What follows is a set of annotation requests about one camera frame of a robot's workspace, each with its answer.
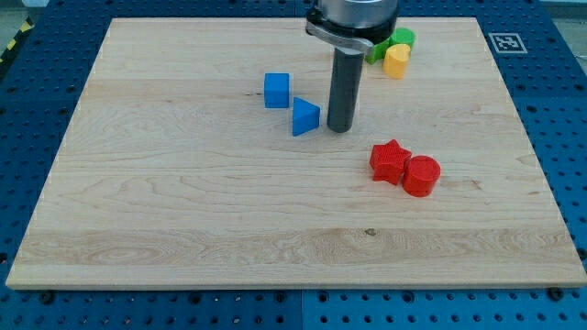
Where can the silver black robot arm flange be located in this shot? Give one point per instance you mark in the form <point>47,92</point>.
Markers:
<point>356,25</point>

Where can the blue triangular prism block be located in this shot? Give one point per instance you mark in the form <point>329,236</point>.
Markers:
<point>306,116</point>

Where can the blue cube block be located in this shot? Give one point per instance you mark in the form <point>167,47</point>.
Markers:
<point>276,90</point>

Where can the red star block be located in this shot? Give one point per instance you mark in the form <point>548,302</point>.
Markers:
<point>388,161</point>

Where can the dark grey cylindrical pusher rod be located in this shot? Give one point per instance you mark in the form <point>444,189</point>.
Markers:
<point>344,89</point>

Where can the light wooden board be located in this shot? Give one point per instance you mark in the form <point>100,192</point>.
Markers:
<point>172,174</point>

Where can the red cylinder block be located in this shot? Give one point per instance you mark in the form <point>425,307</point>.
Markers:
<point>421,175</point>

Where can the green block behind rod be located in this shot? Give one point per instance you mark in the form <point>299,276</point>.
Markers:
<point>378,52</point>

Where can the yellow heart block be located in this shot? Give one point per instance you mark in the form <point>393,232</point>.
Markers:
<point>396,60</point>

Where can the green cylinder block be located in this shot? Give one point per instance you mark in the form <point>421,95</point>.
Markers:
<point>402,35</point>

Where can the black white fiducial marker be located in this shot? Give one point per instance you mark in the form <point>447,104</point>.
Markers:
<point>507,43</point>

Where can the yellow black hazard tape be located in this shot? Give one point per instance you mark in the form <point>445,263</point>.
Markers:
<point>17,42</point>

